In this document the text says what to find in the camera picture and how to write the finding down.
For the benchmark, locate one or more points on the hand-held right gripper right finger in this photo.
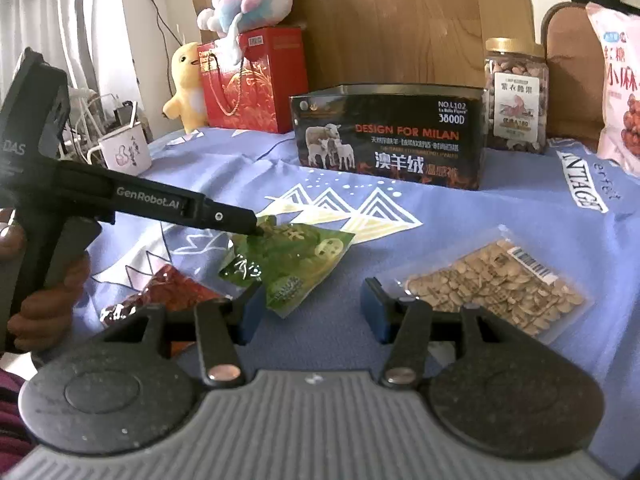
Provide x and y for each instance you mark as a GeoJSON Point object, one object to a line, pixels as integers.
{"type": "Point", "coordinates": [375, 310]}

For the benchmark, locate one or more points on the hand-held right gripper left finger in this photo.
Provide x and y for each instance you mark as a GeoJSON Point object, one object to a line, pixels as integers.
{"type": "Point", "coordinates": [250, 310]}

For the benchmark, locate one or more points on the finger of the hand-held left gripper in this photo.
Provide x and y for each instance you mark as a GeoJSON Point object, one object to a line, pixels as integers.
{"type": "Point", "coordinates": [220, 216]}

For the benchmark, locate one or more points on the green snack packet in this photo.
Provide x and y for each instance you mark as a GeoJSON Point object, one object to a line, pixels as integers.
{"type": "Point", "coordinates": [295, 265]}

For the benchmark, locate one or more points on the red spicy snack packet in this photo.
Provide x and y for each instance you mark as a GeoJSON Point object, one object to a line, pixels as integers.
{"type": "Point", "coordinates": [160, 292]}

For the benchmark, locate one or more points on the clear seed packet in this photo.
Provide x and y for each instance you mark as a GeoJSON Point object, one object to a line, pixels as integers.
{"type": "Point", "coordinates": [490, 290]}

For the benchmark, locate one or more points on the black box with sheep print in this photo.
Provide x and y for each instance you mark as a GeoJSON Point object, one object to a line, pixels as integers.
{"type": "Point", "coordinates": [400, 125]}

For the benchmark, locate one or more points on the person's left hand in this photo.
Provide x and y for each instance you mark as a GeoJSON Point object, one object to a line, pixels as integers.
{"type": "Point", "coordinates": [30, 312]}

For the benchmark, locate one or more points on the white mug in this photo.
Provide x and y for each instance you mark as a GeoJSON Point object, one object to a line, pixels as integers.
{"type": "Point", "coordinates": [125, 152]}

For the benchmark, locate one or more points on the blue printed bed sheet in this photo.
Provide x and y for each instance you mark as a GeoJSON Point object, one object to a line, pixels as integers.
{"type": "Point", "coordinates": [450, 210]}

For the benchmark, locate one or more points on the red gift bag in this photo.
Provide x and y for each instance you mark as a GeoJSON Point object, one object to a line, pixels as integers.
{"type": "Point", "coordinates": [270, 90]}

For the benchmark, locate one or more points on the yellow duck plush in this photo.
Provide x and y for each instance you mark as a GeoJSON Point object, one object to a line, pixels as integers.
{"type": "Point", "coordinates": [187, 80]}

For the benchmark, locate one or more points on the white curtain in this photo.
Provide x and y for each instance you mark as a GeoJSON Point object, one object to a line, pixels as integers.
{"type": "Point", "coordinates": [50, 10]}

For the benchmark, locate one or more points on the pastel plush toy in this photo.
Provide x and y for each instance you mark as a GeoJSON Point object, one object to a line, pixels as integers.
{"type": "Point", "coordinates": [255, 0]}

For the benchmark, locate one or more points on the nut jar with gold lid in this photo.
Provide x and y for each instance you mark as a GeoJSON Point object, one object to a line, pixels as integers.
{"type": "Point", "coordinates": [515, 110]}

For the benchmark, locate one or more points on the wooden headboard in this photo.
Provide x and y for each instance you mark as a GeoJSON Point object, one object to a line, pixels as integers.
{"type": "Point", "coordinates": [400, 20]}

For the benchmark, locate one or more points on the brown chair back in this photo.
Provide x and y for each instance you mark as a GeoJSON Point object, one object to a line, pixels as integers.
{"type": "Point", "coordinates": [570, 60]}

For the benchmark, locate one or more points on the pink snack bag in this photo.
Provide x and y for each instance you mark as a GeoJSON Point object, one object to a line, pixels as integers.
{"type": "Point", "coordinates": [617, 85]}

